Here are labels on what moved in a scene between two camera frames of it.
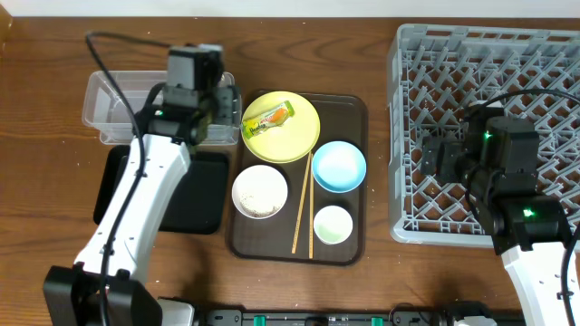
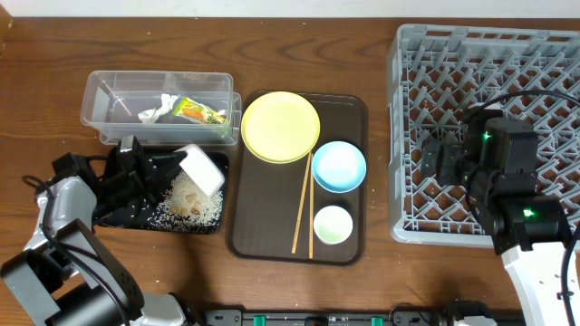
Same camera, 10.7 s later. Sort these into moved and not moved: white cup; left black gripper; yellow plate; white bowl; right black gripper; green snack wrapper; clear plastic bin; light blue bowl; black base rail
Moved: white bowl; green snack wrapper; left black gripper
Not moved: right black gripper; black base rail; clear plastic bin; white cup; yellow plate; light blue bowl
